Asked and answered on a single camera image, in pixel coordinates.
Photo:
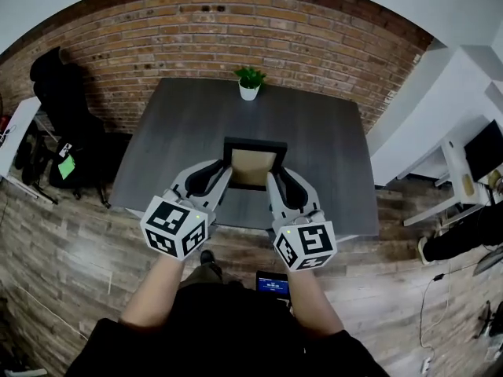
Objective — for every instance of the grey laptop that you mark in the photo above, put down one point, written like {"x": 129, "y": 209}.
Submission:
{"x": 489, "y": 261}

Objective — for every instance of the person's left forearm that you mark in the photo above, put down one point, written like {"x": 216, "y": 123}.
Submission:
{"x": 155, "y": 289}

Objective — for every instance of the person's right forearm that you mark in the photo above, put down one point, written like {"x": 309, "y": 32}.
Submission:
{"x": 312, "y": 301}

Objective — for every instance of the white shelving desk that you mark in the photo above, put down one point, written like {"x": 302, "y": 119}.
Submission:
{"x": 432, "y": 132}

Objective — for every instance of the person's black shirt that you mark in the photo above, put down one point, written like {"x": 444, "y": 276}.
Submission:
{"x": 228, "y": 340}

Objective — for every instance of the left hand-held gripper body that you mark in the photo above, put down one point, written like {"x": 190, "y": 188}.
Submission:
{"x": 173, "y": 226}

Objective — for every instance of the green paper tag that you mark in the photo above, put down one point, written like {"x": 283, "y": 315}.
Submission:
{"x": 66, "y": 167}

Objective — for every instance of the white side desk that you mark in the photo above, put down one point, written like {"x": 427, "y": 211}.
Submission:
{"x": 15, "y": 140}

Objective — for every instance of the green plant in white pot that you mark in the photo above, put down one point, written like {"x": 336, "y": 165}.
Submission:
{"x": 249, "y": 86}

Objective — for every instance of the person's leg and shoe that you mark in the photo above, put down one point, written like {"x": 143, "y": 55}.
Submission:
{"x": 204, "y": 271}

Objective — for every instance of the black monitor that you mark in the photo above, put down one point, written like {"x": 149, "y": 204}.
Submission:
{"x": 485, "y": 151}

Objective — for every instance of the black office chair with jacket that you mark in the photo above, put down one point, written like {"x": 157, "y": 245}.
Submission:
{"x": 67, "y": 116}

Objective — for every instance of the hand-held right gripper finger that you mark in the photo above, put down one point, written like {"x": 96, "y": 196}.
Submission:
{"x": 277, "y": 198}
{"x": 308, "y": 192}

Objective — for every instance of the white power strip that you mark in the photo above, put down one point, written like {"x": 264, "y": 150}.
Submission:
{"x": 426, "y": 364}

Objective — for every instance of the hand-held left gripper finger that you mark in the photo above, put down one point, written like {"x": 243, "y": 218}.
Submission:
{"x": 222, "y": 189}
{"x": 184, "y": 177}

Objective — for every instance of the black device with lit screen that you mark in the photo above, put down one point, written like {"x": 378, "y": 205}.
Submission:
{"x": 272, "y": 285}

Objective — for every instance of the black chair base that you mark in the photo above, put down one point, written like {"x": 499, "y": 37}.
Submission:
{"x": 491, "y": 320}

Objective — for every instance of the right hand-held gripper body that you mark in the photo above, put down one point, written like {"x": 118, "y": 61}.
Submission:
{"x": 310, "y": 246}

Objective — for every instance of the black picture frame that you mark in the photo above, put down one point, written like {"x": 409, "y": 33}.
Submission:
{"x": 251, "y": 163}

